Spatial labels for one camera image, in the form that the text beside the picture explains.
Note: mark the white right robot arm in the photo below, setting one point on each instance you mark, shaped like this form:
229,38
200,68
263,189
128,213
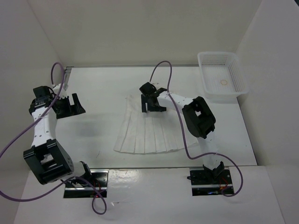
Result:
193,115

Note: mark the white perforated plastic basket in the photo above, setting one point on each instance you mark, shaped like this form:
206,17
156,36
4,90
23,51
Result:
215,66

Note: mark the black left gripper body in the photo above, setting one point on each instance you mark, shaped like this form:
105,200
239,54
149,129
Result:
63,106

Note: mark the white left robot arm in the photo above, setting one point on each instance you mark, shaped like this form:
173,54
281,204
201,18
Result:
47,158

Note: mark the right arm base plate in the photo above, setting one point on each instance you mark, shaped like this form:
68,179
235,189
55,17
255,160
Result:
202,185

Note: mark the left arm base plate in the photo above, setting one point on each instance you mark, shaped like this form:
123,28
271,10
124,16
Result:
99,180

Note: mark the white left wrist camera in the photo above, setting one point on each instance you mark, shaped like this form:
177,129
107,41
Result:
60,90

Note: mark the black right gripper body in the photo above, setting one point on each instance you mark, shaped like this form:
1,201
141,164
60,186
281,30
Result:
155,108

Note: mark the white pleated skirt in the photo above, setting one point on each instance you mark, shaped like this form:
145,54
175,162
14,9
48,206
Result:
148,132

